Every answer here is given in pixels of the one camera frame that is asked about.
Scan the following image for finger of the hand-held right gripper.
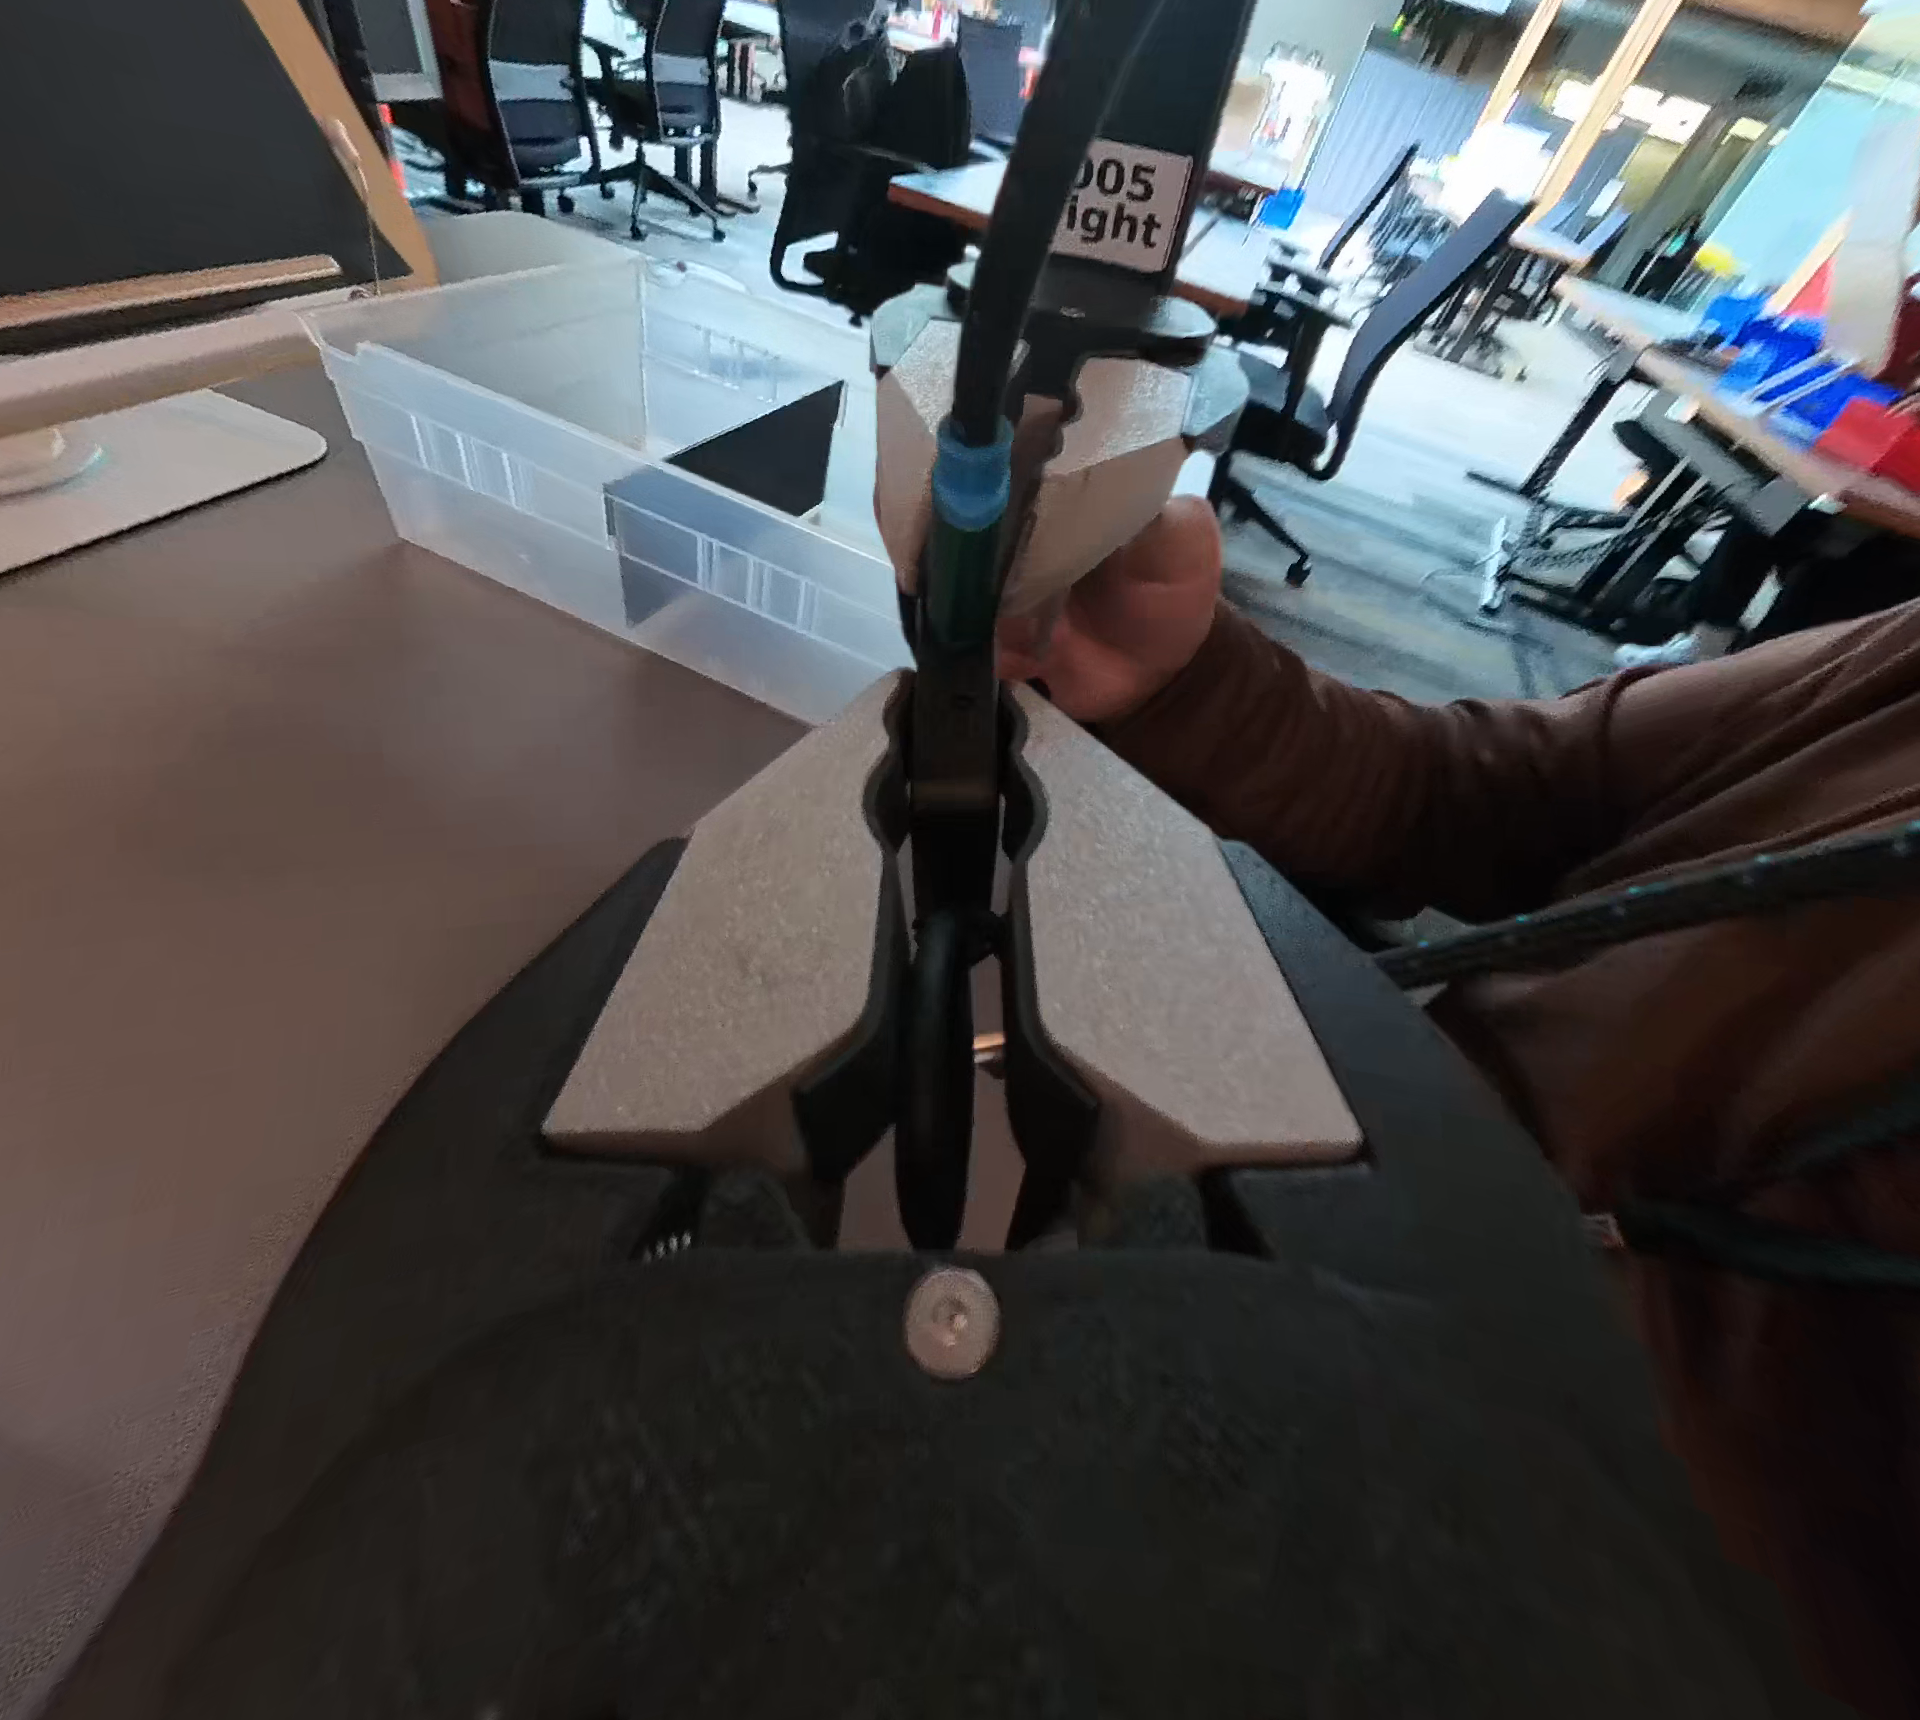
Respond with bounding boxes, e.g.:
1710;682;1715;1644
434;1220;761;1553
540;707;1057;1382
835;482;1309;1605
997;359;1190;624
875;323;967;600

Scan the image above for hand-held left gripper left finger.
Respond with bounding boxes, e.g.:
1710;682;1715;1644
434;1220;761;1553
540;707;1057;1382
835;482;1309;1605
543;672;919;1190

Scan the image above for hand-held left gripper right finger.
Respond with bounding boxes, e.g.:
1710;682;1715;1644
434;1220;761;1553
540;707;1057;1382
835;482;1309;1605
997;682;1369;1243

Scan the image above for braided black hdmi cable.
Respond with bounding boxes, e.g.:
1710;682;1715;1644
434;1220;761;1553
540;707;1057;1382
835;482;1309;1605
919;0;1920;990

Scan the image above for clear plastic bin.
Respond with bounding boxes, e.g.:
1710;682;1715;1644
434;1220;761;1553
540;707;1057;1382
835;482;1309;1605
301;251;919;725

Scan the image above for person's right forearm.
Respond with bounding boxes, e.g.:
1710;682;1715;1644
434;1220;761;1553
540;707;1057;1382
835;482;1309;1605
1094;595;1920;929

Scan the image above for person's right hand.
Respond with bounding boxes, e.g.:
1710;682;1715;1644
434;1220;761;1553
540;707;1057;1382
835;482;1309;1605
997;495;1228;727

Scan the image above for black bin divider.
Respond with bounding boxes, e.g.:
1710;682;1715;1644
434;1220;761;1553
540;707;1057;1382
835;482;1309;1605
604;382;853;630

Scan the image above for wooden desk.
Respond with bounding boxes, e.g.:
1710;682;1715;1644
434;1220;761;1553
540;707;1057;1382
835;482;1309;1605
884;152;1309;320
1514;226;1920;539

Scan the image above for blue plastic bins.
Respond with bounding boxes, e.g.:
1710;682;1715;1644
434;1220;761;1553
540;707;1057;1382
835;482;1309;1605
1703;283;1884;406

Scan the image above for white monitor stand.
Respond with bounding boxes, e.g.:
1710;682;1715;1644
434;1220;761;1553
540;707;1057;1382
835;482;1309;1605
0;255;333;578

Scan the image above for red plastic bins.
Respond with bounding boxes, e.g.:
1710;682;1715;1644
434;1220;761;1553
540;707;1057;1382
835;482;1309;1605
1813;382;1920;481

